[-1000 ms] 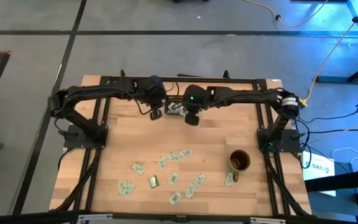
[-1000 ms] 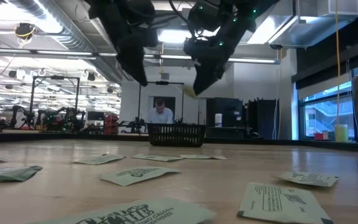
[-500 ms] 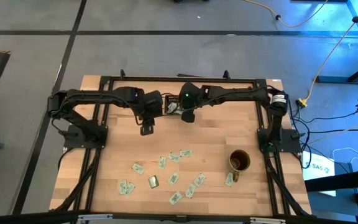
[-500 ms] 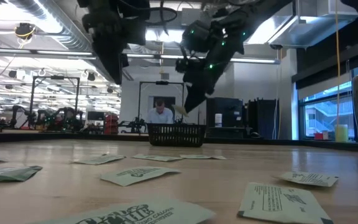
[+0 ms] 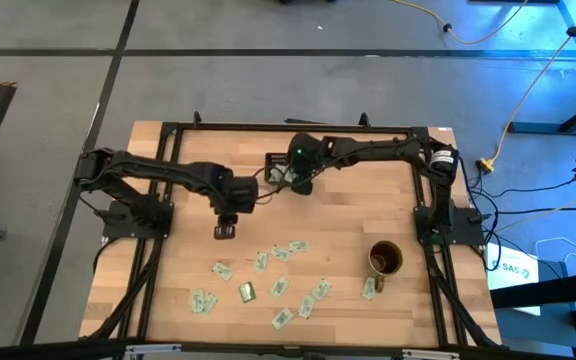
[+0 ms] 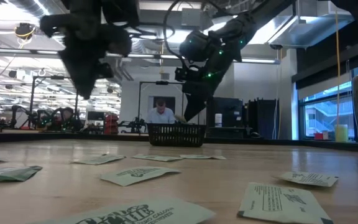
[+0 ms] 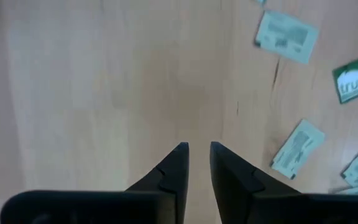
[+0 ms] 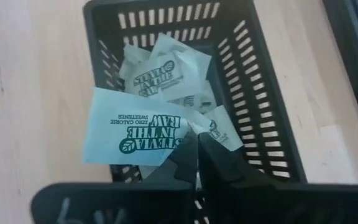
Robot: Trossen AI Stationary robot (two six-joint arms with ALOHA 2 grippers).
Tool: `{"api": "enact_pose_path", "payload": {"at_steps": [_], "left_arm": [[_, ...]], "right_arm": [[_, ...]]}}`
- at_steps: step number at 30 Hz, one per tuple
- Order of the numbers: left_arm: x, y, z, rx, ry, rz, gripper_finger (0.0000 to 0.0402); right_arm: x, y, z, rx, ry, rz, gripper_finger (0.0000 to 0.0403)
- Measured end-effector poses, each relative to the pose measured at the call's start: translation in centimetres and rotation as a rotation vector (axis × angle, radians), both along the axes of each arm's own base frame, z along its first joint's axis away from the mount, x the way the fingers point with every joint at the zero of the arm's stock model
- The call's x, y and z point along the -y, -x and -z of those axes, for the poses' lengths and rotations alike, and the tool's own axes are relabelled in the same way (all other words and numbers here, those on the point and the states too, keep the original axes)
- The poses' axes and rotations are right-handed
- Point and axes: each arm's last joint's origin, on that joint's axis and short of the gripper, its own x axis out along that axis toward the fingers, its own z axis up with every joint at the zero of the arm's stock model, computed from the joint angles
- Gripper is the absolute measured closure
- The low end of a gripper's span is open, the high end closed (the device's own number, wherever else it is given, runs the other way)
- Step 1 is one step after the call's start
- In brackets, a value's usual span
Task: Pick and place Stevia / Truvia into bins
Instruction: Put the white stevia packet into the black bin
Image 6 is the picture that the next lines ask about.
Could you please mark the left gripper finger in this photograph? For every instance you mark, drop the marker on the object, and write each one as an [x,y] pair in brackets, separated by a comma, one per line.
[90,84]
[79,84]

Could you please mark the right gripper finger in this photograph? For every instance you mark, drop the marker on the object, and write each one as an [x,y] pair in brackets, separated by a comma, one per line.
[190,104]
[200,107]

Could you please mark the white green sweetener packet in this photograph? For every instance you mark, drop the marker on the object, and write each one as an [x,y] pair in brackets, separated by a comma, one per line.
[138,175]
[135,214]
[283,203]
[308,179]
[99,159]
[202,157]
[157,157]

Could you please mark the dark green Truvia packet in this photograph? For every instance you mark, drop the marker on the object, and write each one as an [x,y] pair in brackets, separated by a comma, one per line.
[8,173]

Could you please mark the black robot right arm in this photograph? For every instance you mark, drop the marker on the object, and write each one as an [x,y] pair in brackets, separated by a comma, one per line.
[244,25]

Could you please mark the white canister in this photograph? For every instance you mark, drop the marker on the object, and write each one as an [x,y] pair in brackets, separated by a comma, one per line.
[218,120]

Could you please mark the black slotted plastic basket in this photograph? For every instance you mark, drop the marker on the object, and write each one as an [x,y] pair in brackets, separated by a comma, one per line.
[176,126]

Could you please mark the black cabinet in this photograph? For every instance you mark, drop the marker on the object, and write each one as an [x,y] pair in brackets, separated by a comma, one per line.
[232,109]

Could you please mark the person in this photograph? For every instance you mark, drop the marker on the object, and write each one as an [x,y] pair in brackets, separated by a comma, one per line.
[70,119]
[160,116]

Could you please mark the red tool chest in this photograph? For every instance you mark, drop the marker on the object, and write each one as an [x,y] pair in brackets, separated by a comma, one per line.
[111,124]

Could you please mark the small black background robot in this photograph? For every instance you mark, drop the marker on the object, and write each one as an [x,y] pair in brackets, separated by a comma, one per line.
[132,124]

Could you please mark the black panel rack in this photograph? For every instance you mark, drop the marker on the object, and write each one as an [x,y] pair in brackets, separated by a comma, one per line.
[263,118]

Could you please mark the glass window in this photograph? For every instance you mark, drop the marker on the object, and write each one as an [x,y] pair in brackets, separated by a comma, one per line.
[322,118]

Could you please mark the small red box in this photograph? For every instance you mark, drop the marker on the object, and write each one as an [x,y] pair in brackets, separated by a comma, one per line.
[318,136]

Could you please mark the yellow-green cup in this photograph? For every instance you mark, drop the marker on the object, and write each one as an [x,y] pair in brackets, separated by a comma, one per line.
[341,133]

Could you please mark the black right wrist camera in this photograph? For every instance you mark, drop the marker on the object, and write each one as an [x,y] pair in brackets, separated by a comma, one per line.
[188,74]

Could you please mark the black gantry frame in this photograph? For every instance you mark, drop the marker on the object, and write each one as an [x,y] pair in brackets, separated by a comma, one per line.
[162,82]
[54,77]

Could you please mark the black aluminium frame rail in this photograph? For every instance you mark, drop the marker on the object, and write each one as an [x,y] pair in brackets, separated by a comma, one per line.
[26,137]
[120,137]
[322,144]

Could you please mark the corrugated silver ventilation duct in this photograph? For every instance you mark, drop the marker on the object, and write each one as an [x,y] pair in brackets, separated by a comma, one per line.
[26,6]

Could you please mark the rectangular silver ventilation duct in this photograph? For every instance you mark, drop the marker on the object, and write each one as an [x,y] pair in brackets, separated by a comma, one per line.
[306,31]

